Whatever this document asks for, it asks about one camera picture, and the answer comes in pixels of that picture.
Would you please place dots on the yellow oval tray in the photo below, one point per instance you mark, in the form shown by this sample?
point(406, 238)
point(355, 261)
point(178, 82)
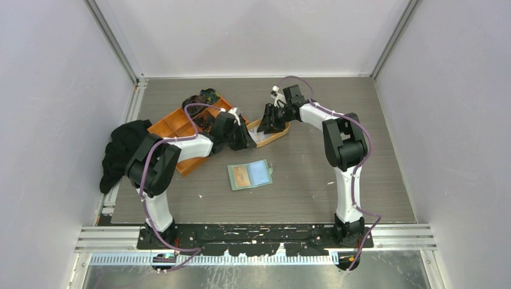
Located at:
point(252, 127)

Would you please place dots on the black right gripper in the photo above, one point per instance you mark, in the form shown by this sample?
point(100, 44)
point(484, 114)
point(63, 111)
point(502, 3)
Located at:
point(267, 124)

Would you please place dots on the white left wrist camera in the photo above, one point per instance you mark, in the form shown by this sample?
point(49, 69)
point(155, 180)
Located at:
point(236, 113)

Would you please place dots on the dark rolled sock centre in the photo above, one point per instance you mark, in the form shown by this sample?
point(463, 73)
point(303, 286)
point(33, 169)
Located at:
point(204, 121)

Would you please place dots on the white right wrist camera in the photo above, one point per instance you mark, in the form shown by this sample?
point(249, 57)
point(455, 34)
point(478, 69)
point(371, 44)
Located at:
point(279, 98)

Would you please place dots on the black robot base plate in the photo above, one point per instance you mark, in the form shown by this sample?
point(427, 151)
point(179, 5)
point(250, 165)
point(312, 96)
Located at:
point(261, 239)

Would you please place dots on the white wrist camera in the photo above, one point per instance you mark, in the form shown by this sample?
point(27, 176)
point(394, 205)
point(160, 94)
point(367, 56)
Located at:
point(236, 113)
point(279, 98)

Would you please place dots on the aluminium frame rail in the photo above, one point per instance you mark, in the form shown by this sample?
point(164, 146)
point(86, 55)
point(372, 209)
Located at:
point(116, 246)

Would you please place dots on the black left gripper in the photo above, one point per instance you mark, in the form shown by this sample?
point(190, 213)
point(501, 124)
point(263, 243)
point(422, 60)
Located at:
point(245, 141)

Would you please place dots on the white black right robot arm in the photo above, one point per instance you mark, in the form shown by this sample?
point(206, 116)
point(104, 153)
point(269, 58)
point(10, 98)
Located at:
point(344, 145)

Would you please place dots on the silver Chlitina card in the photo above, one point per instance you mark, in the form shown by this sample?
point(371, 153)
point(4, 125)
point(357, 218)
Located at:
point(260, 137)

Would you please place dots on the orange wooden divider box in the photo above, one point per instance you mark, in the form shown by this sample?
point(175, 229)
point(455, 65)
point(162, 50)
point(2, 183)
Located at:
point(177, 125)

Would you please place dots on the black cloth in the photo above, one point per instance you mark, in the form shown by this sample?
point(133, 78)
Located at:
point(125, 140)

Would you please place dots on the green card holder wallet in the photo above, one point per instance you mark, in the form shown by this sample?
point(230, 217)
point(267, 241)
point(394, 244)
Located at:
point(260, 173)

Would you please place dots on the dark rolled sock top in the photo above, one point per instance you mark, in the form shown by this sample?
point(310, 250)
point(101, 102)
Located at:
point(209, 95)

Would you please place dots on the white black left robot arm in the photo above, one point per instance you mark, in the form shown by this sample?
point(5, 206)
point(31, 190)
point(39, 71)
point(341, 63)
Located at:
point(154, 163)

